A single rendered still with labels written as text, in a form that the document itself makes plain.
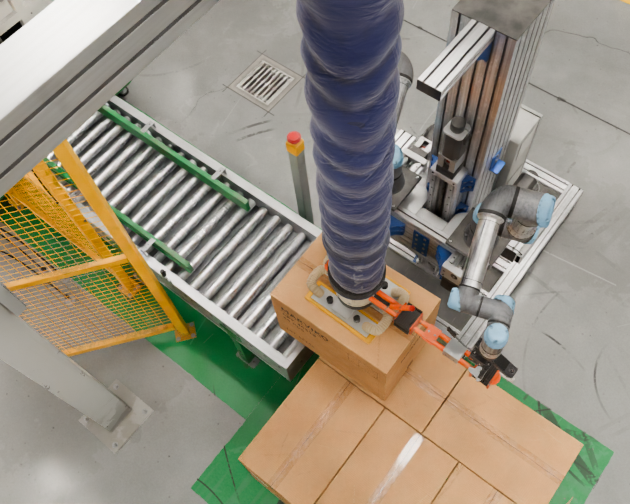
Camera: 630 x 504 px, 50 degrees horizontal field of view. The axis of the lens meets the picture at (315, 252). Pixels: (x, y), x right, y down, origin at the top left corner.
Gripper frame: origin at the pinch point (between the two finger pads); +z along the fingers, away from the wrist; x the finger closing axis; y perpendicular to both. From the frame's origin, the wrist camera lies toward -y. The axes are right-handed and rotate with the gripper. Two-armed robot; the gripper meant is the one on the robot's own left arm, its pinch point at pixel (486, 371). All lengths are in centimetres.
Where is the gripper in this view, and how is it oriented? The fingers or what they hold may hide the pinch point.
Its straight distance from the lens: 262.1
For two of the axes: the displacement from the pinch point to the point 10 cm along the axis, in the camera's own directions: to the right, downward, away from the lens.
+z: 0.6, 4.7, 8.8
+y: -7.8, -5.3, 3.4
